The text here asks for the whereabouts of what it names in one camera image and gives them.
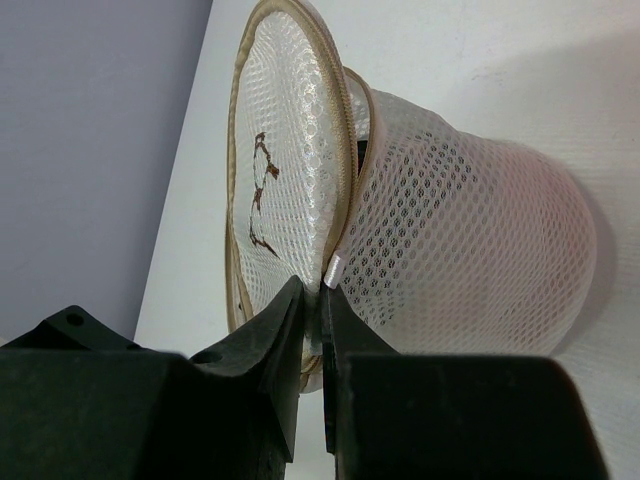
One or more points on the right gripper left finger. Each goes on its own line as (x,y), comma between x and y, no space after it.
(79,401)

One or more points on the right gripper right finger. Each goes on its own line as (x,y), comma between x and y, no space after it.
(390,415)

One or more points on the white mesh laundry bag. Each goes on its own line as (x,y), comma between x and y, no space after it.
(442,241)

